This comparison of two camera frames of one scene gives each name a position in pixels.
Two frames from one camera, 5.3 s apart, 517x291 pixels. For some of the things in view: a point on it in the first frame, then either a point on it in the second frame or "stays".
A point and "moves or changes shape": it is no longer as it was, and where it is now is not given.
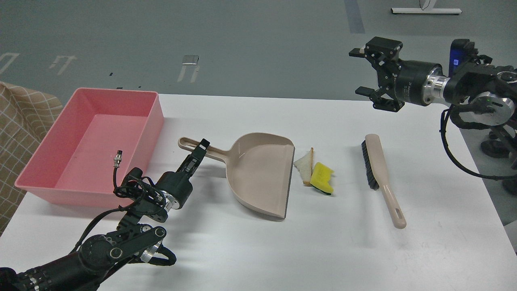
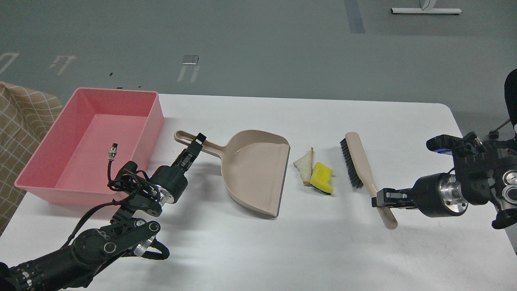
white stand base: (426, 10) stays
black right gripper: (406, 79) to (438, 195)
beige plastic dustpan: (259, 167) moves or changes shape
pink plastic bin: (101, 134) stays
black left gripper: (178, 184) to (171, 184)
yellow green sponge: (320, 178) stays
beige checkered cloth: (25, 116) stays
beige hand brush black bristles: (372, 158) to (357, 179)
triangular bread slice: (304, 165) stays
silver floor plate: (190, 60) stays
